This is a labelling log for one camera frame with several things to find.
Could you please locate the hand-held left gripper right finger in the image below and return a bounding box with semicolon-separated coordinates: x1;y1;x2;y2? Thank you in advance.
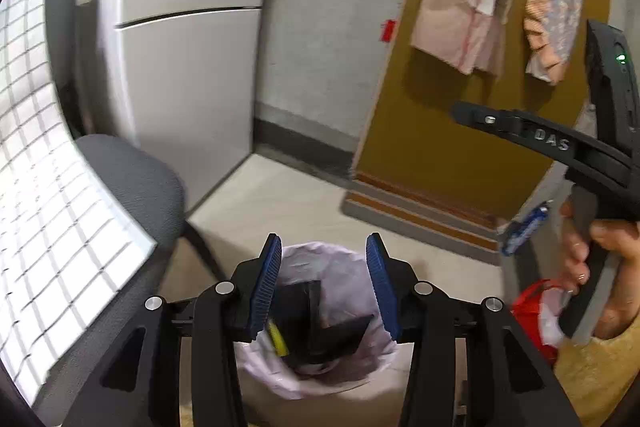
366;233;583;427

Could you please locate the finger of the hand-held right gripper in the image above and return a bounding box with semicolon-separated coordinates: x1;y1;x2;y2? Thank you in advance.
451;102;633;180

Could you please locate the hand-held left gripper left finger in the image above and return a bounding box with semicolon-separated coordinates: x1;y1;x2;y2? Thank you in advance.
65;233;283;427

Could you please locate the black foam piece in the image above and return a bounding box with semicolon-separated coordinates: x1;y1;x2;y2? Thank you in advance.
272;279;376;365

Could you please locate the bin with pink liner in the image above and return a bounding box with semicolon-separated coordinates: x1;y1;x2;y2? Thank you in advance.
232;241;401;403

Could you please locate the person's right hand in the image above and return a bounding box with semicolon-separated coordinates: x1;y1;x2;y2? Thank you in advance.
557;199;640;340

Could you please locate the brown door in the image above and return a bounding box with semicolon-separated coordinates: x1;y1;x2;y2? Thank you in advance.
350;0;613;228

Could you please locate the blue packet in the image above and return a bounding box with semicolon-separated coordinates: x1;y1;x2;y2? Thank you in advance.
500;199;553;257

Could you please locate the red plastic bag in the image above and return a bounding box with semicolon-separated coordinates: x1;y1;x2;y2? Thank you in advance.
510;279;571;365

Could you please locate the grey fabric sofa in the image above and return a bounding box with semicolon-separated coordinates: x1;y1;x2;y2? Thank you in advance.
30;0;231;427

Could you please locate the white cabinet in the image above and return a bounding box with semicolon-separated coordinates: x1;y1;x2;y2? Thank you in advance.
75;0;281;218

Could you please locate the grey chair with checked cover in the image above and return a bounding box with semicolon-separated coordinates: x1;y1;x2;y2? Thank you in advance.
0;0;158;403

